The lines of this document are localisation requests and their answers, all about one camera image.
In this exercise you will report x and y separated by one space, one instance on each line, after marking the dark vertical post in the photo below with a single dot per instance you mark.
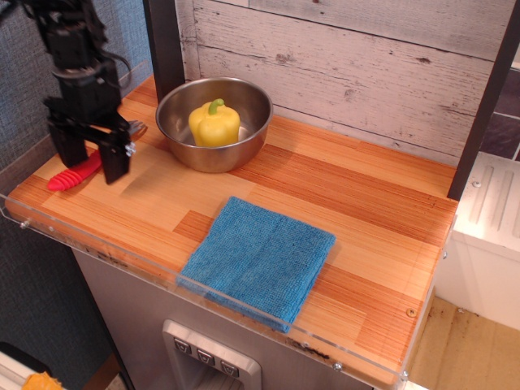
495 84
164 45

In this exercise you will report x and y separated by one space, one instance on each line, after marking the blue folded cloth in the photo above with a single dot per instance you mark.
257 262

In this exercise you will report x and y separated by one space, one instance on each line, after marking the yellow bell pepper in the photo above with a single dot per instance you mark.
214 124

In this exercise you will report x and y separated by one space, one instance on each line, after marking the red handled metal fork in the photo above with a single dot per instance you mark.
74 176

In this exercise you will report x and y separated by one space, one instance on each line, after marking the stainless steel bowl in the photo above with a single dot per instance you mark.
252 103

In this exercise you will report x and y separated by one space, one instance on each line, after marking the clear acrylic table guard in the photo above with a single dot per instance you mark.
389 212

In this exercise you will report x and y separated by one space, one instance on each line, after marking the orange object bottom left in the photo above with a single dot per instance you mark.
41 381

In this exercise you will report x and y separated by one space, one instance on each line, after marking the white cabinet on right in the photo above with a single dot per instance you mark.
480 268

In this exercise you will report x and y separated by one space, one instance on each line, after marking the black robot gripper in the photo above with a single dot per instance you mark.
87 110

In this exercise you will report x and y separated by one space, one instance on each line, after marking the grey cabinet with buttons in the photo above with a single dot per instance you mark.
168 342

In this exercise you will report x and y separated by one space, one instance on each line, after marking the dark vertical post left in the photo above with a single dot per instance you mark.
164 45

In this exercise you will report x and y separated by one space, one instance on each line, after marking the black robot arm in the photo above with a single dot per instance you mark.
71 31

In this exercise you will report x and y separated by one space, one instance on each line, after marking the dark vertical post right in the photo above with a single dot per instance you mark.
495 84

